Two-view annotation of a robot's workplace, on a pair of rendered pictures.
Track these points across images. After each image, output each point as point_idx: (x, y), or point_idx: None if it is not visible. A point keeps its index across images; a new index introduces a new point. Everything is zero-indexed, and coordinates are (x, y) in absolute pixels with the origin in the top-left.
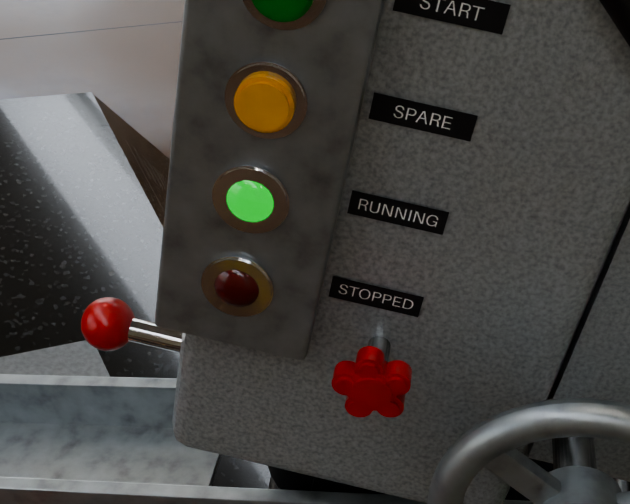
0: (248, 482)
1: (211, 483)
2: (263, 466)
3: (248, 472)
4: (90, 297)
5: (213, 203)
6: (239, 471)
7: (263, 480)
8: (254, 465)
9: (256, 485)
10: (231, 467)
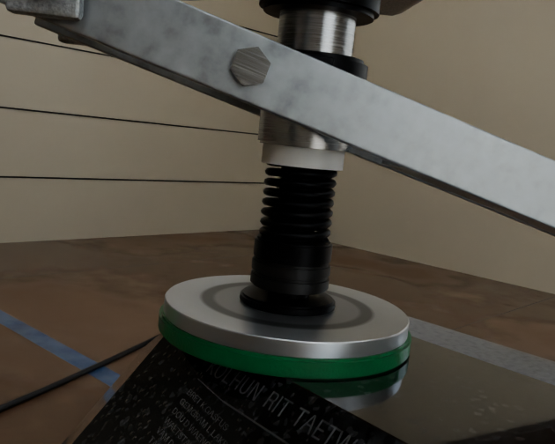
0: (400, 402)
1: (395, 165)
2: (396, 416)
3: (410, 409)
4: None
5: None
6: (421, 409)
7: (384, 404)
8: (409, 416)
9: (388, 400)
10: (435, 411)
